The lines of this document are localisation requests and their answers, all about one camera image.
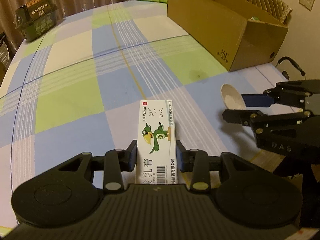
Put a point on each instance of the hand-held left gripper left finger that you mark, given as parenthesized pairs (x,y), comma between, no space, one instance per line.
(133,156)

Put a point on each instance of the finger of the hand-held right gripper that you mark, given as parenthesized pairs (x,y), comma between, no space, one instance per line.
(237,116)
(255,100)

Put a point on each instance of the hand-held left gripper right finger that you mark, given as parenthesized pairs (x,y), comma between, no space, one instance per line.
(180,156)

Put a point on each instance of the white spoon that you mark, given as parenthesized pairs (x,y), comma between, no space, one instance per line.
(231,97)

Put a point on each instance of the white ointment box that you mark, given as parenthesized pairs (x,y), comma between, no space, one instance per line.
(157,135)

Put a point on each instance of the brown cardboard box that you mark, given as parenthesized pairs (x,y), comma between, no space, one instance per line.
(212,30)

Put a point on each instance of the dark green lidded container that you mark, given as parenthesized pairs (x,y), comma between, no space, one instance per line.
(36,17)

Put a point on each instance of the white wall socket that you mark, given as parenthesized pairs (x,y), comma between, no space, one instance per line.
(307,0)

